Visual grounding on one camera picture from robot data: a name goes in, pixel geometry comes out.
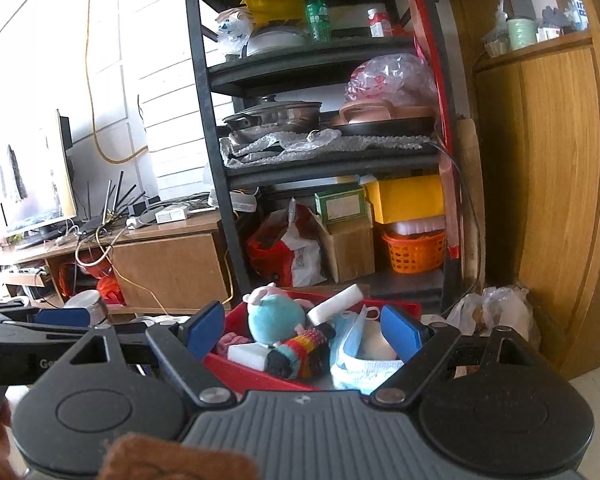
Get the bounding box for long red strip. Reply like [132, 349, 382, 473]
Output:
[405, 0, 463, 261]

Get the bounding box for white bowl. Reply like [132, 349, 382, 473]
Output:
[245, 29, 311, 58]

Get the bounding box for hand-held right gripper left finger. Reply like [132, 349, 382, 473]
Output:
[55, 301, 238, 406]

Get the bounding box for yellow bag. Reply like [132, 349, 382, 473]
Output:
[240, 0, 308, 28]

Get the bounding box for striped knitted sock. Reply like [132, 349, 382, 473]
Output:
[265, 324, 337, 381]

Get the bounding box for pink clay pot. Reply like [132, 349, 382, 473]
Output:
[330, 100, 436, 126]

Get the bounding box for white printed plastic bag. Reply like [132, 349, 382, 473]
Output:
[215, 7, 253, 56]

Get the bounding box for red and white plastic bag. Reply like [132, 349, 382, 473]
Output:
[245, 199, 328, 288]

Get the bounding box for pink cloth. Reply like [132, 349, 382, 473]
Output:
[215, 332, 253, 358]

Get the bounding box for steel pot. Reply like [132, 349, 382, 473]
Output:
[222, 95, 323, 136]

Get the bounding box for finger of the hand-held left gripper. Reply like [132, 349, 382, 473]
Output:
[0, 302, 92, 329]
[0, 322, 181, 348]

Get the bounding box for green plastic bottle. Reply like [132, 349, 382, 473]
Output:
[305, 0, 332, 43]

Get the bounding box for green box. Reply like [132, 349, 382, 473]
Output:
[314, 191, 370, 224]

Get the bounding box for small white sponge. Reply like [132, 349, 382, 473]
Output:
[226, 342, 276, 372]

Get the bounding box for pink plastic bag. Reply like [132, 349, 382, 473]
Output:
[345, 54, 438, 108]

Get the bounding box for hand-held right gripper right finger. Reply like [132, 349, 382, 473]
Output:
[369, 304, 548, 408]

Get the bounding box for white power adapter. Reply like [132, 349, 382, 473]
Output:
[155, 203, 190, 223]

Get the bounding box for orange plastic basket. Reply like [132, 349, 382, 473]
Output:
[381, 230, 447, 275]

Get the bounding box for large white sponge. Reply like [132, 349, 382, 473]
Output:
[307, 284, 371, 326]

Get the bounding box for wooden wardrobe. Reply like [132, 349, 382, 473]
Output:
[450, 0, 600, 381]

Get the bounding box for red and white carton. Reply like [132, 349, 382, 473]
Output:
[367, 8, 393, 38]

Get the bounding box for black router with antennas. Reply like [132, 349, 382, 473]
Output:
[77, 170, 148, 233]

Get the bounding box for bubble wrap sheet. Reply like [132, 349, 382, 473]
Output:
[219, 128, 433, 168]

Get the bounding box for brown cardboard box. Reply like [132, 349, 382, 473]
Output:
[310, 210, 376, 283]

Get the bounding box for teal plush toy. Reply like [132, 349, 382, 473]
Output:
[243, 282, 313, 348]

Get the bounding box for clear plastic bags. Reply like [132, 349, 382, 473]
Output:
[445, 285, 543, 356]

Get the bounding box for yellow box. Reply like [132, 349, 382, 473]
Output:
[364, 175, 447, 224]

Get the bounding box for blue face mask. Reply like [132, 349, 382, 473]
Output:
[329, 305, 406, 396]

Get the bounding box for flat screen TV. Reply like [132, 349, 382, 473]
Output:
[0, 107, 78, 241]

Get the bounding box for black pan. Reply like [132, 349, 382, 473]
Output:
[337, 116, 438, 137]

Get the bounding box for yellow cable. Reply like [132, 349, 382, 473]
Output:
[82, 0, 236, 316]

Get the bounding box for red cardboard box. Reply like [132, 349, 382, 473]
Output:
[202, 287, 423, 392]

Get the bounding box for black shelf rack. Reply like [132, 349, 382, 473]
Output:
[182, 0, 463, 311]

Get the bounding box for steel container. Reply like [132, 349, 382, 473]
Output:
[62, 289, 110, 326]

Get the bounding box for leaning cardboard sheet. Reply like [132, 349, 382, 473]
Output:
[455, 117, 486, 291]

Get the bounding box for white plastic container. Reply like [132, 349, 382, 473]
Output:
[392, 220, 443, 236]

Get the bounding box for mint green cup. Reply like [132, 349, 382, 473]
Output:
[506, 17, 538, 51]

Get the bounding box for wooden TV cabinet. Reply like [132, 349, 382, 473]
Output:
[0, 207, 233, 311]

